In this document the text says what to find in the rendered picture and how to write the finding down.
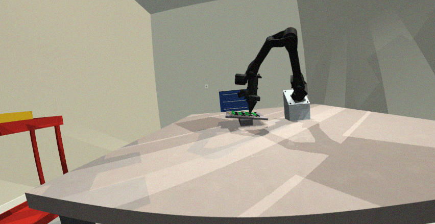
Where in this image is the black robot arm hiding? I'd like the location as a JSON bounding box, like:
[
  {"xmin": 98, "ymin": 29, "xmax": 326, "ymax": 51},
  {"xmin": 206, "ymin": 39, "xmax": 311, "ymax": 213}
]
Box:
[{"xmin": 235, "ymin": 27, "xmax": 308, "ymax": 103}]

